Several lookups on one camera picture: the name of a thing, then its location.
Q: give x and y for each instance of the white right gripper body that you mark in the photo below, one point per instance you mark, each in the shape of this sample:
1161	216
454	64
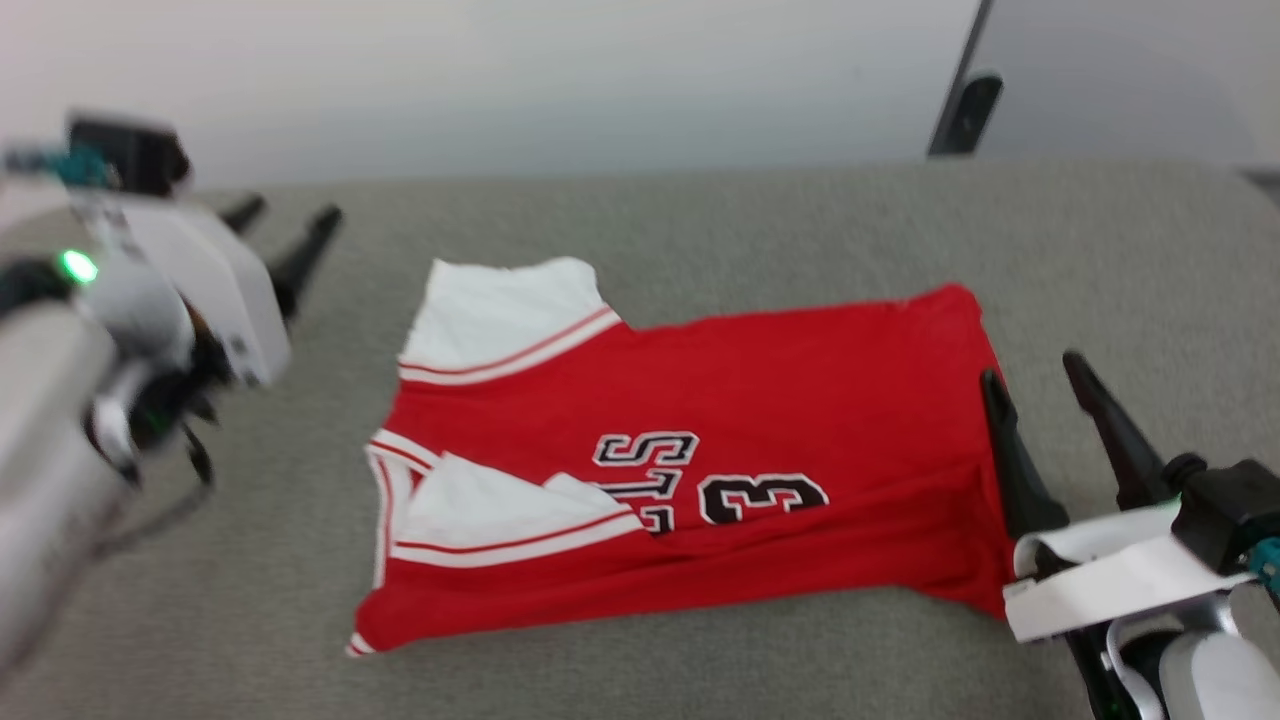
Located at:
1110	580

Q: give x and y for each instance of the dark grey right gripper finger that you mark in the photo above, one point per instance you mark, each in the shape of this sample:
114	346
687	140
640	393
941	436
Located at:
1125	450
1020	470

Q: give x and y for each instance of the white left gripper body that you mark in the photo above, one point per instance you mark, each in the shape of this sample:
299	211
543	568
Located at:
210	280

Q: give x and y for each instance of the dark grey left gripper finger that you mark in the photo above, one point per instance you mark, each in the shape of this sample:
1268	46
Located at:
305	255
245	215

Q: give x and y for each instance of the red Bulls basketball jersey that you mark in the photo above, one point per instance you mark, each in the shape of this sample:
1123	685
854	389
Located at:
760	400

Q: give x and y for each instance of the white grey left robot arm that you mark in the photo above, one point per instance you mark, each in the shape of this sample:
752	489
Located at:
45	450

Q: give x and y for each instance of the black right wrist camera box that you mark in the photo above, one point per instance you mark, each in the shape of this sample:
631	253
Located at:
1235	505

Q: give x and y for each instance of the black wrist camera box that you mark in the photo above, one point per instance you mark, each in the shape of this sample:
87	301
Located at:
135	155
1235	505

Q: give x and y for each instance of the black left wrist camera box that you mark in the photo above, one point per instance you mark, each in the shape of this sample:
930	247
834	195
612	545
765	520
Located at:
135	155

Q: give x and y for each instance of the dark oval wall bracket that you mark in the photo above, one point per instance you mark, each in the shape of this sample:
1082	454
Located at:
975	110

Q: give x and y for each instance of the dark vertical wall strip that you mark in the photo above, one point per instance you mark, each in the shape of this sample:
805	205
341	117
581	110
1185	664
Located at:
968	40

